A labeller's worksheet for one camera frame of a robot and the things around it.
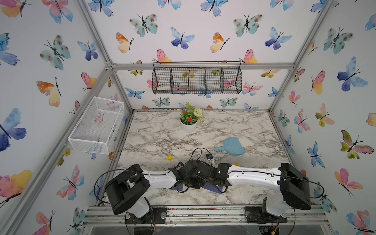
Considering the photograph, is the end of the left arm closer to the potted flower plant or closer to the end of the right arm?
the end of the right arm

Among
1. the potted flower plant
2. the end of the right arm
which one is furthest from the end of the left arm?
the potted flower plant

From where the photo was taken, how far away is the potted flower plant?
0.98 meters
